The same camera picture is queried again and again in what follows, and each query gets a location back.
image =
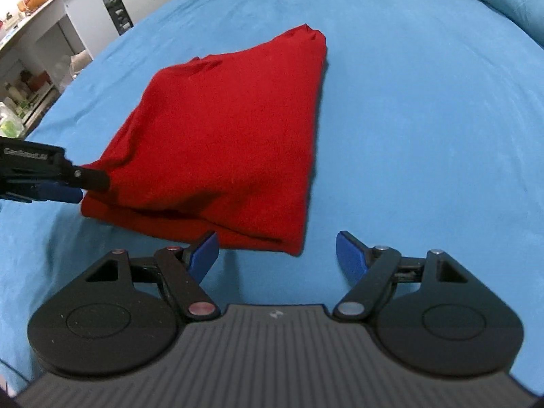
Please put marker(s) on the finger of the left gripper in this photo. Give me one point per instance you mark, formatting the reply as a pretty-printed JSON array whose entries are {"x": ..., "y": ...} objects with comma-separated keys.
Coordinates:
[
  {"x": 57, "y": 192},
  {"x": 90, "y": 180}
]

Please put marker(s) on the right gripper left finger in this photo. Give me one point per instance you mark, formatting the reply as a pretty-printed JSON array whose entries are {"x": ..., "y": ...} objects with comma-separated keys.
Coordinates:
[{"x": 124, "y": 313}]

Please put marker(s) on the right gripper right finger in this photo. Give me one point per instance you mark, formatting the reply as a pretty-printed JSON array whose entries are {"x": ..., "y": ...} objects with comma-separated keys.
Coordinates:
[{"x": 431, "y": 314}]

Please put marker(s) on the red knit sweater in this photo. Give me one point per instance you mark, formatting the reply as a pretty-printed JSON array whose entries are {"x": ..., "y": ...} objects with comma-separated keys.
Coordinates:
[{"x": 223, "y": 143}]

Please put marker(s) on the white desk shelf unit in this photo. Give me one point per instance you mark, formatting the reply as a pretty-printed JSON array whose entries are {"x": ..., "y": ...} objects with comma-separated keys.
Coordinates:
[{"x": 55, "y": 32}]

